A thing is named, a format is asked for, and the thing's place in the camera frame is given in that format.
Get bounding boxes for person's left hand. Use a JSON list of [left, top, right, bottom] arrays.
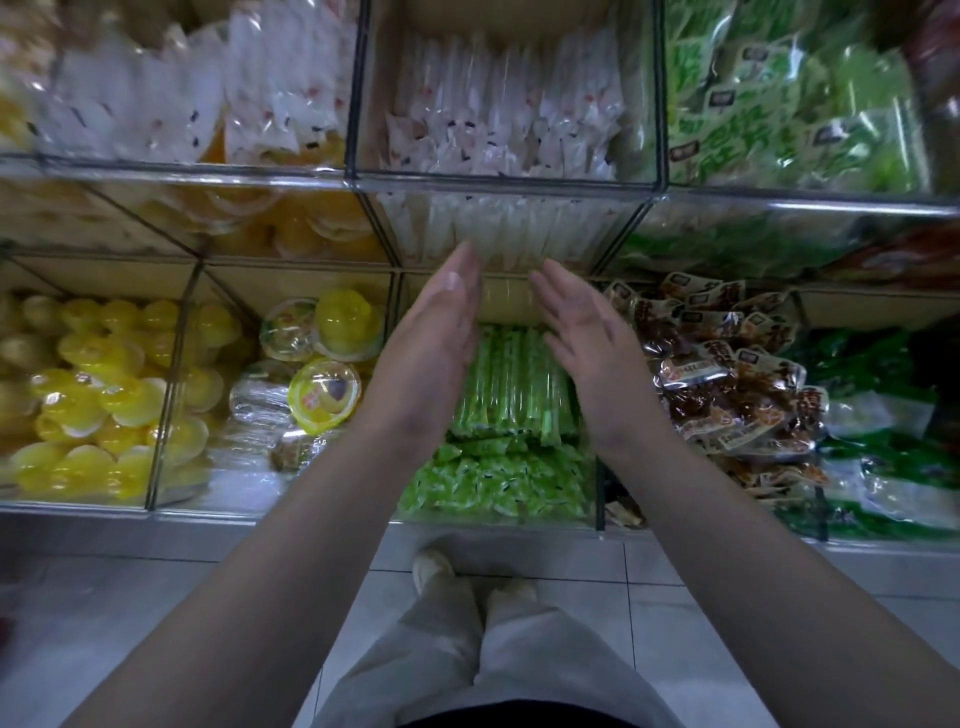
[[357, 243, 485, 459]]

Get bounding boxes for black shirt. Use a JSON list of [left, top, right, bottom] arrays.
[[405, 700, 639, 728]]

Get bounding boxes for person's right forearm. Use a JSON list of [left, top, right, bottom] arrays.
[[600, 412, 960, 728]]

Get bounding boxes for long green vegetable packets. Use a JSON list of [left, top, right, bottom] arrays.
[[615, 0, 939, 279]]

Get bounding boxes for pile of green jelly sticks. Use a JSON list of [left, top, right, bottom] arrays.
[[447, 322, 584, 449]]

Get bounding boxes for person's right hand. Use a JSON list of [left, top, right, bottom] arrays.
[[528, 258, 669, 452]]

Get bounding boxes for pile of brown snack packets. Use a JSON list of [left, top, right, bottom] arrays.
[[603, 270, 834, 504]]

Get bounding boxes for pile of green bamboo packets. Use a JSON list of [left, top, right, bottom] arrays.
[[780, 327, 960, 542]]

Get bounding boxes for pile of orange-lid jelly cups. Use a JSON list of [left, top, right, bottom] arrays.
[[0, 0, 69, 159]]

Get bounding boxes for pile of white jelly sticks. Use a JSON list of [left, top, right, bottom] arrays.
[[375, 15, 647, 272]]

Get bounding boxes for light shoe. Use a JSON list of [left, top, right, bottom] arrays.
[[483, 577, 539, 614], [409, 547, 456, 594]]

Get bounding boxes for light grey shorts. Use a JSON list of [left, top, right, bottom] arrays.
[[312, 570, 689, 728]]

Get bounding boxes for pile of yellow jelly cups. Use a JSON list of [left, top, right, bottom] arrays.
[[7, 297, 245, 504]]

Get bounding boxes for person's left forearm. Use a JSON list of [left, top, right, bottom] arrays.
[[67, 420, 452, 728]]

